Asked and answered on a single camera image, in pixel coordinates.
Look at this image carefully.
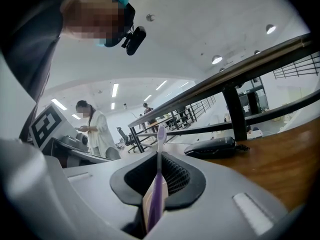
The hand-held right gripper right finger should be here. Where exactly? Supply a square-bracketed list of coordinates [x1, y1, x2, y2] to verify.
[154, 151, 288, 240]

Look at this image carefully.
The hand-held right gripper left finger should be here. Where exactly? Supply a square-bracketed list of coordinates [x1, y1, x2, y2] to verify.
[62, 151, 159, 240]

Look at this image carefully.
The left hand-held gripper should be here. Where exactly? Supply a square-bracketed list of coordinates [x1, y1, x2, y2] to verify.
[29, 103, 122, 169]

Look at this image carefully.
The purple toothbrush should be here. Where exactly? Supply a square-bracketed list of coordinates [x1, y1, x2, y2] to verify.
[146, 125, 168, 233]

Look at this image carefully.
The black office chair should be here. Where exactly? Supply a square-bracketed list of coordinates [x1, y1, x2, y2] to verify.
[116, 126, 138, 154]

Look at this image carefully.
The black telephone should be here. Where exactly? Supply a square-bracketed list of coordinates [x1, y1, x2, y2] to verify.
[184, 136, 251, 160]

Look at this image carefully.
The row of ceiling light strips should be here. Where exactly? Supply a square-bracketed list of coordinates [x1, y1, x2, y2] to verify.
[51, 79, 190, 121]

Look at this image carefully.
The black cabinet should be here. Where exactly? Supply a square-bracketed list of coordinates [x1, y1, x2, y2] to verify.
[238, 91, 266, 115]

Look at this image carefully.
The person's black top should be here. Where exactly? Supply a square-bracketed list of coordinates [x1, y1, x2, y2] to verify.
[0, 0, 65, 145]

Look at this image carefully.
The person's head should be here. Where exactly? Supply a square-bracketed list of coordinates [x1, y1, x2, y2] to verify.
[59, 0, 126, 41]

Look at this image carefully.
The black head-worn camera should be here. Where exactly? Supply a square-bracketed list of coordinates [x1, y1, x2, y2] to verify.
[101, 0, 147, 57]

